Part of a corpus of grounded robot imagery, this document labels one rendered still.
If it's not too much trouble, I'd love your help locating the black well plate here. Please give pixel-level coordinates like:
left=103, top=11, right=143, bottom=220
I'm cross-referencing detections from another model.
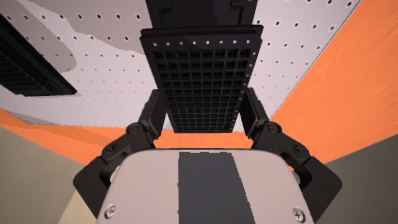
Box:
left=0, top=36, right=58, bottom=95
left=139, top=24, right=264, bottom=134

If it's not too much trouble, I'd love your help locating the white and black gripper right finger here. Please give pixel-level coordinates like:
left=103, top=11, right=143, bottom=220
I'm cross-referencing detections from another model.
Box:
left=239, top=87, right=342, bottom=224

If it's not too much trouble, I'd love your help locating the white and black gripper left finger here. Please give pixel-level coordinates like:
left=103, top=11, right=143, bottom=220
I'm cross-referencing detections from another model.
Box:
left=73, top=89, right=167, bottom=219

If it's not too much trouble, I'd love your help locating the grey perforated base plate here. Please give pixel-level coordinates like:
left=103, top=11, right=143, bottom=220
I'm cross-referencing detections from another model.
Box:
left=0, top=0, right=362, bottom=128

